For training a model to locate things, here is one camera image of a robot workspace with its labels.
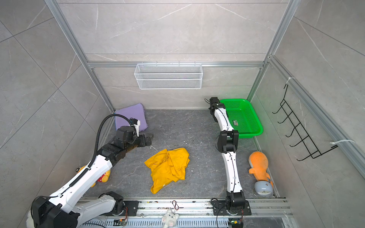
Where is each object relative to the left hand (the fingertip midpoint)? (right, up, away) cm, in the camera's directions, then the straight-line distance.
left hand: (147, 133), depth 79 cm
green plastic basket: (+68, +10, +36) cm, 78 cm away
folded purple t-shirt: (-20, +15, +40) cm, 47 cm away
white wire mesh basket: (+9, +39, +22) cm, 46 cm away
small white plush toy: (+14, -41, -11) cm, 44 cm away
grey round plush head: (+63, -29, -5) cm, 69 cm away
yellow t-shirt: (+11, -21, +5) cm, 24 cm away
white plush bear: (-40, -33, -24) cm, 57 cm away
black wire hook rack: (+76, -5, -14) cm, 78 cm away
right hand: (+54, +11, +29) cm, 62 cm away
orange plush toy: (+66, -18, +4) cm, 68 cm away
